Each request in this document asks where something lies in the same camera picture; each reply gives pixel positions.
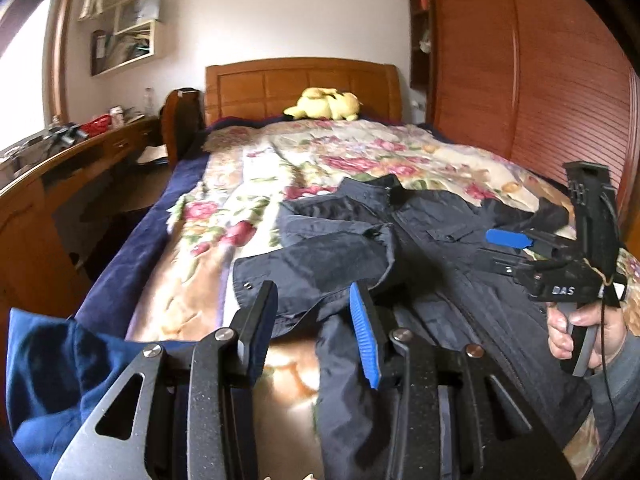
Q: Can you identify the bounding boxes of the blue cloth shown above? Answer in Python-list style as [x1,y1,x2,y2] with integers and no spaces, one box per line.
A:
[1,309,201,479]

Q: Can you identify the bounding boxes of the wooden desk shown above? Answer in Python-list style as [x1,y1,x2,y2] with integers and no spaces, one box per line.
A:
[1,117,169,325]

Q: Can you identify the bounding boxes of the dark navy jacket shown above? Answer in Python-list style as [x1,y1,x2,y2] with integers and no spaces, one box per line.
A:
[232,175,591,479]

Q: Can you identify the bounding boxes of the wooden slatted wardrobe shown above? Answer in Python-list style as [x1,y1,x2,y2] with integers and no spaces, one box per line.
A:
[409,0,639,233]

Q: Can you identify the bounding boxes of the floral bed blanket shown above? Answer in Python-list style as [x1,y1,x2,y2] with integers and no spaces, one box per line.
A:
[124,118,640,480]

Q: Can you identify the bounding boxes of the white wall shelf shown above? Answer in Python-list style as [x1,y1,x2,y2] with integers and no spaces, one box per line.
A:
[81,0,163,77]

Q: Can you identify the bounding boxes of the wooden bed headboard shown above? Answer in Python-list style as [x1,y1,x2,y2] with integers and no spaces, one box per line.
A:
[204,58,402,125]

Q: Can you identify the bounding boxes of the person's right hand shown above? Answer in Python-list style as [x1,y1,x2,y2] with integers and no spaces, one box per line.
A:
[546,301,629,371]

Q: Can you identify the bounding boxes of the wooden chair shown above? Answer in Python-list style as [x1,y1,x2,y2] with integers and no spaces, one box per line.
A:
[160,88,205,170]

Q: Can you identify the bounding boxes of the red basket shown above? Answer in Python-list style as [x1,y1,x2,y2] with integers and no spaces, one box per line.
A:
[80,114,112,138]

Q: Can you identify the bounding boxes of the clear plastic bottle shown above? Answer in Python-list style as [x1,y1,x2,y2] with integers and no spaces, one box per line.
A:
[143,87,155,116]

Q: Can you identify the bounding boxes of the navy bed sheet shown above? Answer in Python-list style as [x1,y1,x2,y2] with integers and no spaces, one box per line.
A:
[74,153,208,338]

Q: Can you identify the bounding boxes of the yellow plush toy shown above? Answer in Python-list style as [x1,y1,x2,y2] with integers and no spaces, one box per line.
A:
[283,88,361,122]

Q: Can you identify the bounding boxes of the window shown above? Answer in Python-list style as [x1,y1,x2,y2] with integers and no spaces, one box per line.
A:
[0,0,51,148]

